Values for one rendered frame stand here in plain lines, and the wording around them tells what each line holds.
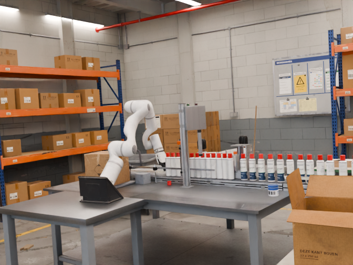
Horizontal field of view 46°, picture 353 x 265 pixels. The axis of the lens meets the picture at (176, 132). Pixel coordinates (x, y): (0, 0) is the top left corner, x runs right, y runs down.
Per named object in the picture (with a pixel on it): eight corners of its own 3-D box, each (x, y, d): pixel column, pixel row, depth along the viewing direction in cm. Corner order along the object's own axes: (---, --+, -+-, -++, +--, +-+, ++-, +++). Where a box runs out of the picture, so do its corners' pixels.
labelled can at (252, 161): (257, 180, 320) (256, 153, 319) (255, 181, 316) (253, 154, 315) (251, 180, 323) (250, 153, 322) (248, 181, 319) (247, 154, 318)
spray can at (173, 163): (178, 175, 366) (176, 152, 365) (175, 176, 362) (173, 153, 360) (173, 175, 369) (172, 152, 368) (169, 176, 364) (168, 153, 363)
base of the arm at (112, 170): (120, 194, 305) (130, 173, 316) (105, 178, 294) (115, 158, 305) (102, 194, 315) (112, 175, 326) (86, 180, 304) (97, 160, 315)
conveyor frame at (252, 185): (289, 187, 308) (288, 181, 308) (282, 190, 300) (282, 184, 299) (126, 177, 408) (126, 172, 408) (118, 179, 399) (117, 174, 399)
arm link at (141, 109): (118, 159, 330) (136, 160, 323) (111, 151, 321) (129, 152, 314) (137, 105, 353) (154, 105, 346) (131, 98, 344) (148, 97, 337)
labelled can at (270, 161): (276, 181, 311) (274, 153, 310) (273, 182, 307) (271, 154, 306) (269, 181, 314) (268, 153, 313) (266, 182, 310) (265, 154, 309)
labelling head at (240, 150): (253, 176, 336) (252, 144, 335) (246, 179, 326) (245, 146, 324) (238, 175, 345) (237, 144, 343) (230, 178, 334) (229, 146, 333)
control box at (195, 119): (206, 129, 336) (205, 105, 335) (186, 130, 331) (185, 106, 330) (201, 128, 346) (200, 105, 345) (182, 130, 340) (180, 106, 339)
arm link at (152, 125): (138, 121, 357) (146, 152, 370) (156, 116, 360) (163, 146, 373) (135, 118, 364) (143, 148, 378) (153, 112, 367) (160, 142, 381)
